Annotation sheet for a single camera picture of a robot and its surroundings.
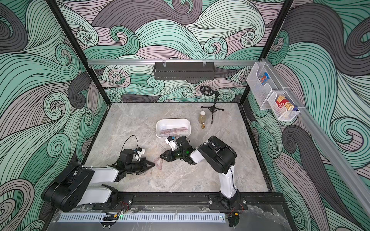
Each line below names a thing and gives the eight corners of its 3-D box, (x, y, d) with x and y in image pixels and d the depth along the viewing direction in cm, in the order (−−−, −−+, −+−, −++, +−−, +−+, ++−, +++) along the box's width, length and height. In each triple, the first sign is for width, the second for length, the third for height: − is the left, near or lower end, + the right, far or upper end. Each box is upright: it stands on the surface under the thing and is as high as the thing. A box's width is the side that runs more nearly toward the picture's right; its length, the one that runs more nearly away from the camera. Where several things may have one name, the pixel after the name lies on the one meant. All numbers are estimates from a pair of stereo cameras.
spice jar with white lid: (199, 124, 108) (200, 116, 101) (198, 118, 111) (199, 110, 104) (204, 124, 108) (206, 116, 101) (204, 118, 111) (205, 110, 104)
